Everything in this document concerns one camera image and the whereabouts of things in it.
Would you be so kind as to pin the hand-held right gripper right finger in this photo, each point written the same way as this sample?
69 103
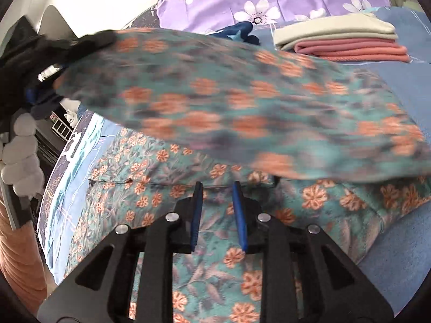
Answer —
239 218

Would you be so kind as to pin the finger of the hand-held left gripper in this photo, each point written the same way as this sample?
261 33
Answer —
31 96
96 39

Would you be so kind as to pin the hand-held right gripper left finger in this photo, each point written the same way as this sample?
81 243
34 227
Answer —
197 218

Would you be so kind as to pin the green orange floral garment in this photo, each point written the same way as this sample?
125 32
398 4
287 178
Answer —
219 107

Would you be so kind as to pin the person's left forearm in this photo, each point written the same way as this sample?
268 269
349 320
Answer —
16 265

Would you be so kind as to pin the person's left hand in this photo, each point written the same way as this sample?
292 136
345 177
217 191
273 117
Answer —
23 161

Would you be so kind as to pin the black shelf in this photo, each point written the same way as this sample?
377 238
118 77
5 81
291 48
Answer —
50 134

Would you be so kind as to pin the dark patterned pillow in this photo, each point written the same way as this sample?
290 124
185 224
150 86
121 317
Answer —
148 18

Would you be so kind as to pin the blue white printed sheet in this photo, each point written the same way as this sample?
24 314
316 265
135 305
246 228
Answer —
67 181

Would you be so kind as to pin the navy star print cloth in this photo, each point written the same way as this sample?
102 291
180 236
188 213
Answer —
239 30

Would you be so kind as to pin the blue striped blanket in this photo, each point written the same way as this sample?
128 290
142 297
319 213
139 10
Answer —
397 259

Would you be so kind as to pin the folded pink cloth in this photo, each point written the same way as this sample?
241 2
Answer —
353 52

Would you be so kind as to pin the folded beige cloth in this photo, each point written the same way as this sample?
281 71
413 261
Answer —
336 28

